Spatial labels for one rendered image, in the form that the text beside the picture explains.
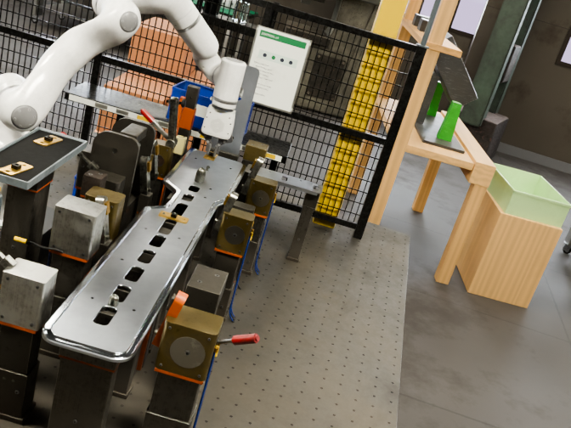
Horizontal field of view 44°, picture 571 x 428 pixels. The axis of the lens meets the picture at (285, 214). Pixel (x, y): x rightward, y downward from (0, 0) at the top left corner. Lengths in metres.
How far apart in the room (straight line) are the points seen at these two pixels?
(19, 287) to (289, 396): 0.80
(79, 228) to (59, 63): 0.58
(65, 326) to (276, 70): 1.70
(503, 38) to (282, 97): 5.33
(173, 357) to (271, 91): 1.66
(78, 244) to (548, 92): 8.07
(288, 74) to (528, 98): 6.65
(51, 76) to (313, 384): 1.13
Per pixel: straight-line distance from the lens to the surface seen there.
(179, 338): 1.46
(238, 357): 2.05
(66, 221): 1.72
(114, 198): 1.89
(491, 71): 8.06
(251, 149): 2.67
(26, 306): 1.54
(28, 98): 2.09
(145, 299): 1.62
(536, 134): 9.44
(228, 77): 2.34
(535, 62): 9.28
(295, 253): 2.68
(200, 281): 1.68
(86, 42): 2.11
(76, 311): 1.54
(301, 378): 2.05
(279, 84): 2.92
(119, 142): 2.03
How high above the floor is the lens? 1.82
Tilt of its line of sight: 21 degrees down
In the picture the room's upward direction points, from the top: 17 degrees clockwise
